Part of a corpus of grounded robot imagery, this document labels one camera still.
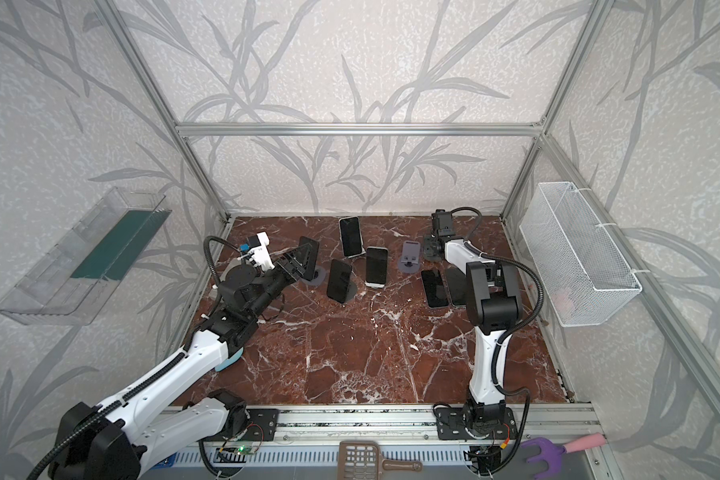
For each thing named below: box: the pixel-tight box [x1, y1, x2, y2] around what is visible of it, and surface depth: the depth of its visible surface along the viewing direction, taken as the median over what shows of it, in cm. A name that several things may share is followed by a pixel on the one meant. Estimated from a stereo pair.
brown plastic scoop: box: [338, 441, 423, 480], surface depth 70 cm
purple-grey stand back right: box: [398, 240, 421, 274], surface depth 102 cm
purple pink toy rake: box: [521, 432, 607, 480], surface depth 72 cm
